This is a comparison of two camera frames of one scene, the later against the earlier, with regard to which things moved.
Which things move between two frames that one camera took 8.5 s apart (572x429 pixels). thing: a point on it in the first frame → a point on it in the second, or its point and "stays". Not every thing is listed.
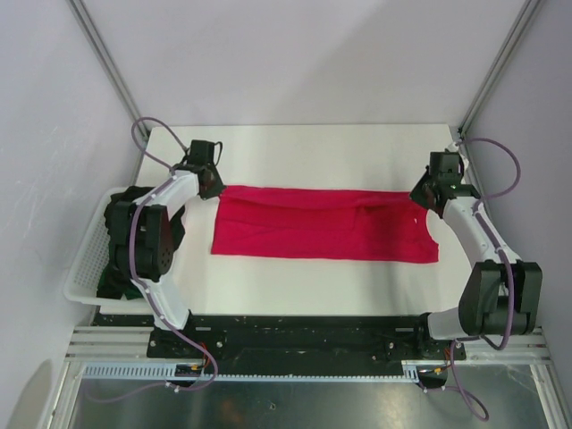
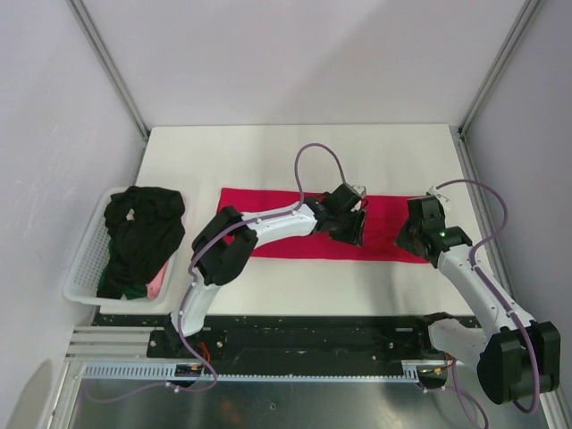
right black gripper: (416, 194) → (402, 241)
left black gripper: (217, 187) → (355, 235)
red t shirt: (341, 224) stays
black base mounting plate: (291, 345) stays
